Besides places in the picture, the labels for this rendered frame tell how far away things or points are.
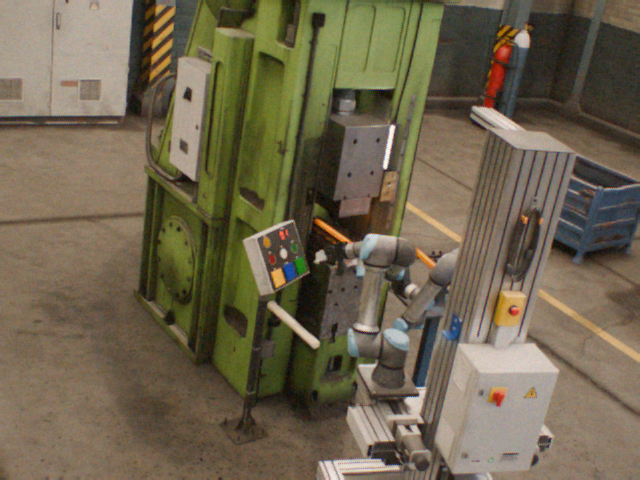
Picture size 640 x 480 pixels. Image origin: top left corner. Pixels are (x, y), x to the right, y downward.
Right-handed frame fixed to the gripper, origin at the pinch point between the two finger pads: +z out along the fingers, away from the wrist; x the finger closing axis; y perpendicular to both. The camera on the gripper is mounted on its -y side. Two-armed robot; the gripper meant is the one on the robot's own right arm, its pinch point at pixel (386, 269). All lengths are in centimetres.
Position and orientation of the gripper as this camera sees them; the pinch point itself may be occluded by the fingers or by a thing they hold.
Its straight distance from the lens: 449.4
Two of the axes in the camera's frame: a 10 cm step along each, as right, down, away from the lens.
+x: 8.2, -1.0, 5.7
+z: -5.6, -4.0, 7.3
